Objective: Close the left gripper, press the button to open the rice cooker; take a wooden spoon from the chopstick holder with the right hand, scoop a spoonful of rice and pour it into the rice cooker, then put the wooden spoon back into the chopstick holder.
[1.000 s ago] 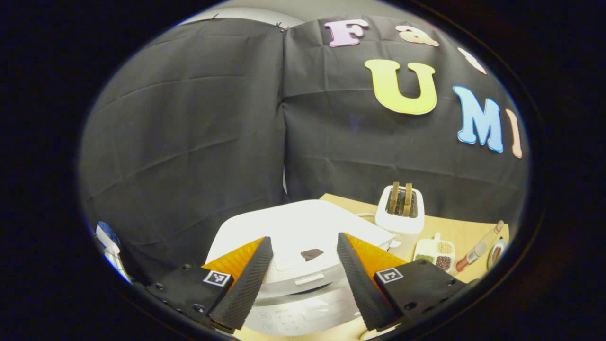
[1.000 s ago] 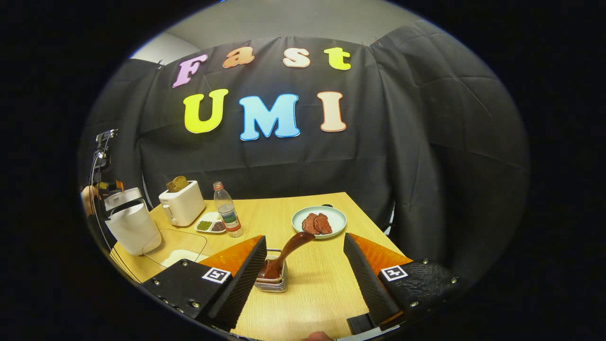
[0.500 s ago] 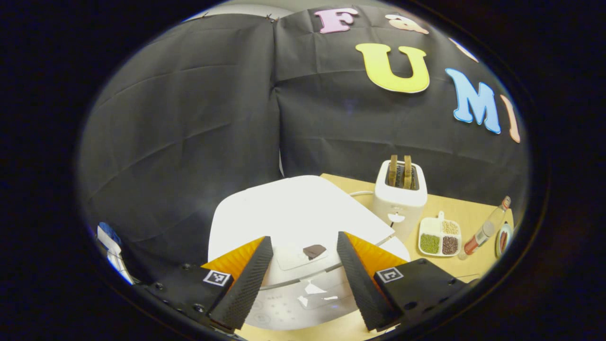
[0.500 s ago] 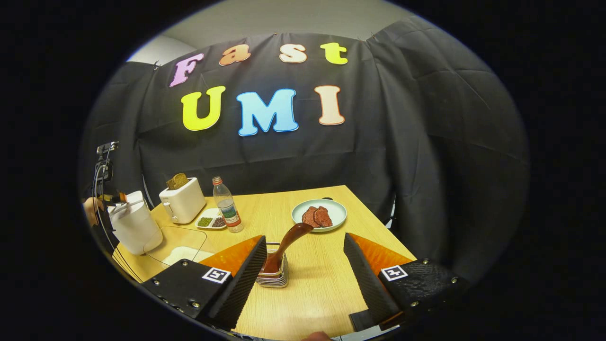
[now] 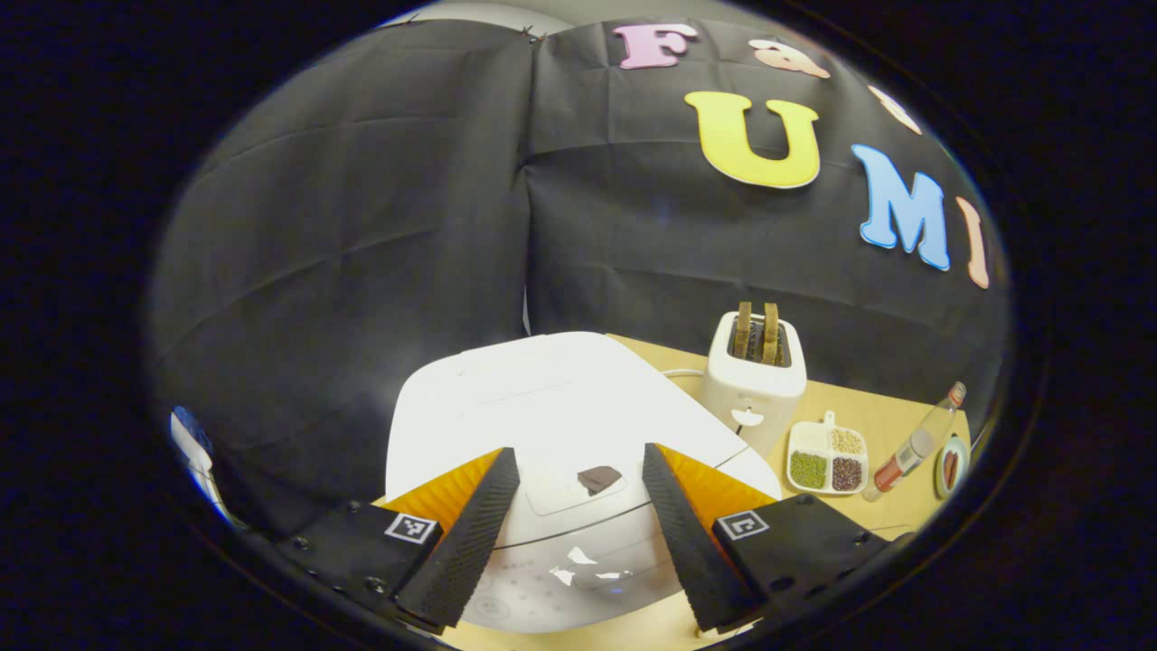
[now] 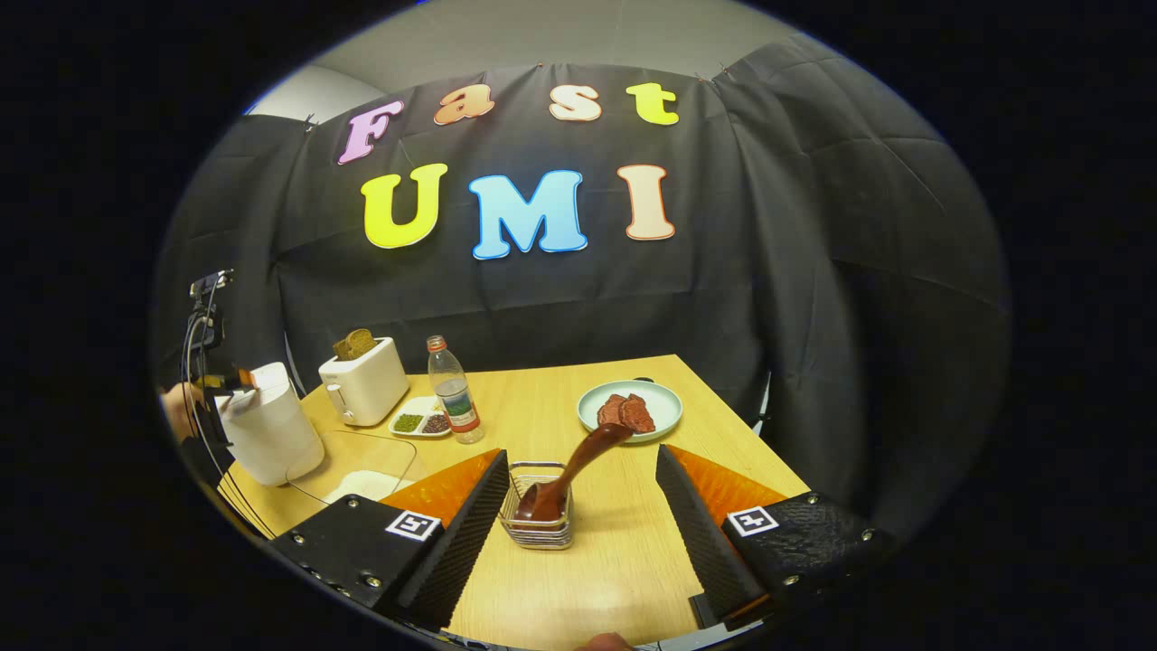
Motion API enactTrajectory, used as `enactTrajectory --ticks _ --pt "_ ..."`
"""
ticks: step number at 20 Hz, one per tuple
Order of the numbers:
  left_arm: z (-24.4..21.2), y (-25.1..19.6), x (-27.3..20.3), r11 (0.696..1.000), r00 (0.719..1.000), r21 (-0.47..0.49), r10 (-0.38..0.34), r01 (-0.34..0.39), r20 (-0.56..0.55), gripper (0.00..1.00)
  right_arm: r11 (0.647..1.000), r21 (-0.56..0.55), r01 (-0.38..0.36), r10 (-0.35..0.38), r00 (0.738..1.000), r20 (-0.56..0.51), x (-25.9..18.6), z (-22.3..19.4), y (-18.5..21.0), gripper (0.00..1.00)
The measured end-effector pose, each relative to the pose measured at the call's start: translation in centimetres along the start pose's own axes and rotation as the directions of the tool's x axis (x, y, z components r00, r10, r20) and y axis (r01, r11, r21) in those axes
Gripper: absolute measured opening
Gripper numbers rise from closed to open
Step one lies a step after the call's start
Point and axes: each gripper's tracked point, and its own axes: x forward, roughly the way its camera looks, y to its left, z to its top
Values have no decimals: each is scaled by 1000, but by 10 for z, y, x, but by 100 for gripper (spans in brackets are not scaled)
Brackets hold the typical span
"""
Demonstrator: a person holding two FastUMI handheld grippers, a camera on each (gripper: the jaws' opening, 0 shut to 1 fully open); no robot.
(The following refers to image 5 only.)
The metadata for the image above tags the white divided bean dish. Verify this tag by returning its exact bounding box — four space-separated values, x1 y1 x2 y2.
786 411 870 495

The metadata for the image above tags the pale green plate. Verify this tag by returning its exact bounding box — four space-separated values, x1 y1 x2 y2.
934 436 972 500

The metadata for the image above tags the white toaster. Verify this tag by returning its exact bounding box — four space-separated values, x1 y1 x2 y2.
701 312 807 458

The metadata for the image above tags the black backdrop cloth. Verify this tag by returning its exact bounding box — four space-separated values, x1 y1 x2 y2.
149 16 1013 536

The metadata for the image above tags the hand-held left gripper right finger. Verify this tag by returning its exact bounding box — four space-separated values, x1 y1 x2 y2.
642 443 891 632

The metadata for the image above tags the white rice cooker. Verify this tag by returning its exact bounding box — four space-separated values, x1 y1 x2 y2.
386 332 783 634

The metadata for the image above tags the clear plastic bottle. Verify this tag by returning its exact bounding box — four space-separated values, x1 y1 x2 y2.
861 382 967 503

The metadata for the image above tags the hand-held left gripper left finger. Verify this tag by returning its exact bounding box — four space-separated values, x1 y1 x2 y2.
271 448 522 632

